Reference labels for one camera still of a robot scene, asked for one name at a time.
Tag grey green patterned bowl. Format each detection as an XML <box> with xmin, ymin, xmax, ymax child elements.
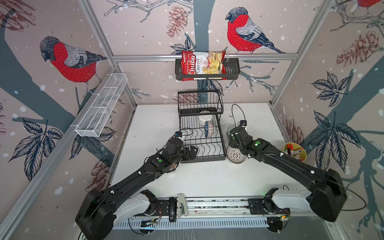
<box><xmin>227</xmin><ymin>125</ymin><xmax>236</xmax><ymax>139</ymax></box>

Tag white wire wall shelf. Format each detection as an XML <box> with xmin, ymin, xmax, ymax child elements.
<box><xmin>75</xmin><ymin>73</ymin><xmax>128</xmax><ymax>138</ymax></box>

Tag black two-tier dish rack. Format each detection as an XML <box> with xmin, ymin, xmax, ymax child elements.
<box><xmin>176</xmin><ymin>90</ymin><xmax>226</xmax><ymax>163</ymax></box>

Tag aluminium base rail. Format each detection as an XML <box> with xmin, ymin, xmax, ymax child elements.
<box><xmin>112</xmin><ymin>194</ymin><xmax>319</xmax><ymax>234</ymax></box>

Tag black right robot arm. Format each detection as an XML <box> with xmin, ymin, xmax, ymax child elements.
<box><xmin>229</xmin><ymin>126</ymin><xmax>348</xmax><ymax>222</ymax></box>

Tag black wall wire basket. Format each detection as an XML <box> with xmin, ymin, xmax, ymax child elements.
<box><xmin>175</xmin><ymin>58</ymin><xmax>240</xmax><ymax>81</ymax></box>

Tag white ceramic bowl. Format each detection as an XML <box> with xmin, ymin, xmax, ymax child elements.
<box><xmin>198</xmin><ymin>110</ymin><xmax>213</xmax><ymax>126</ymax></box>

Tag yellow cup with markers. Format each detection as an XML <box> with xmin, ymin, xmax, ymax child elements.
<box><xmin>281</xmin><ymin>143</ymin><xmax>307</xmax><ymax>162</ymax></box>

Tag blue patterned bowl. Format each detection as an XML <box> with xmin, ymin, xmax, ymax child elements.
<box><xmin>205</xmin><ymin>121</ymin><xmax>215</xmax><ymax>138</ymax></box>

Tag white brown patterned bowl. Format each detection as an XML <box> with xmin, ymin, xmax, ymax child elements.
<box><xmin>227</xmin><ymin>147</ymin><xmax>246</xmax><ymax>164</ymax></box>

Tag red cassava chips bag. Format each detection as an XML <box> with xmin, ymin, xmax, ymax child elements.
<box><xmin>182</xmin><ymin>51</ymin><xmax>226</xmax><ymax>75</ymax></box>

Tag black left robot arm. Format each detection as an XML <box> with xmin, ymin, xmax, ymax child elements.
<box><xmin>75</xmin><ymin>137</ymin><xmax>198</xmax><ymax>240</ymax></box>

